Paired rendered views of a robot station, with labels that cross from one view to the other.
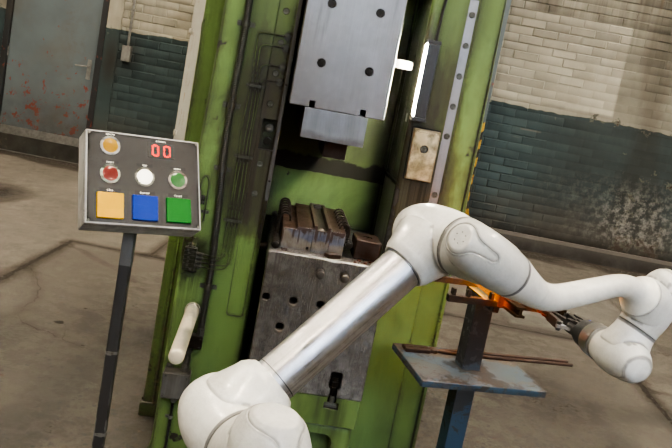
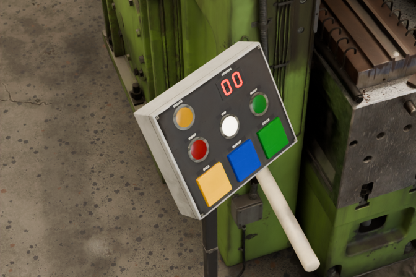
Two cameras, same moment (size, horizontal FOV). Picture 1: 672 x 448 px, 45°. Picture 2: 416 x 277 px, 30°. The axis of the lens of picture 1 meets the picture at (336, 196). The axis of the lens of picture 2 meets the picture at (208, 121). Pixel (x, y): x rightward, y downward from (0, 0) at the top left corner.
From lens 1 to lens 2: 170 cm
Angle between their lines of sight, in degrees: 39
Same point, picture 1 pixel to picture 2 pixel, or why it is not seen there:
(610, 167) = not seen: outside the picture
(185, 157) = (255, 71)
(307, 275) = (394, 111)
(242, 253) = (293, 86)
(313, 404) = (400, 195)
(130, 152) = (205, 109)
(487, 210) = not seen: outside the picture
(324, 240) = (402, 65)
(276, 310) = (364, 149)
